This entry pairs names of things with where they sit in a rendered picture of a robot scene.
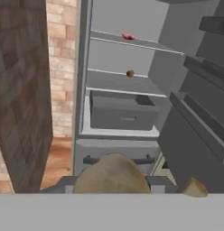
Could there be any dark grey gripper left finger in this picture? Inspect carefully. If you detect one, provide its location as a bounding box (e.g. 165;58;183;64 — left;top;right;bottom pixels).
40;175;79;195

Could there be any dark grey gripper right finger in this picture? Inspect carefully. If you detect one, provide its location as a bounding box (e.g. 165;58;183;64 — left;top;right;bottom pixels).
145;175;179;195

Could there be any tan chicken drumstick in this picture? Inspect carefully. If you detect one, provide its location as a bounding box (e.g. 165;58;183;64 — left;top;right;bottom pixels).
71;152;209;199

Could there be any grey fridge door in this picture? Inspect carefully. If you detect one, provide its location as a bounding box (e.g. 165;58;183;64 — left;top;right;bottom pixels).
156;0;224;195

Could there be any grey fridge crisper drawer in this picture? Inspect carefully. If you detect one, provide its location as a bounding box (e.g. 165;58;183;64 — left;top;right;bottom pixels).
89;89;162;132

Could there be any grey fridge rack with vegetable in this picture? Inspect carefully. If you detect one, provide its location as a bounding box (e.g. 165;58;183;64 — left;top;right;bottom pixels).
85;68;168;99

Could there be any grey open fridge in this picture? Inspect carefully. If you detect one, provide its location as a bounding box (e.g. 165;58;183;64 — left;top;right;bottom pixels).
71;0;221;177

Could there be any grey fridge rack with meat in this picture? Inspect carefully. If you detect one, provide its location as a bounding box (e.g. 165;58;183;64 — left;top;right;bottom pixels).
89;29;185;56

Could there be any red raw meat piece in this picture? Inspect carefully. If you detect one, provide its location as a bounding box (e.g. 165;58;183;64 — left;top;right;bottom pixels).
121;31;136;42

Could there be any grey freezer drawer front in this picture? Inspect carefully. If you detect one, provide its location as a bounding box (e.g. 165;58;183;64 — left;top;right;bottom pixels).
72;138;162;177

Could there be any large dark door shelf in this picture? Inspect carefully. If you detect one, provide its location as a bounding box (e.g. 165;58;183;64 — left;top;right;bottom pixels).
169;91;224;165

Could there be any medium dark door shelf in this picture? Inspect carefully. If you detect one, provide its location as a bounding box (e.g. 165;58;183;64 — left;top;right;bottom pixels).
182;55;224;93

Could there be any small dark door shelf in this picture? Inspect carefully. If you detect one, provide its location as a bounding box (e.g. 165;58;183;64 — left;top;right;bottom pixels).
198;15;224;36

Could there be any dark grey freezer drawer handle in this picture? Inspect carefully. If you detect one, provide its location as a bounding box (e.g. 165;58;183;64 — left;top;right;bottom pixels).
82;154;156;166

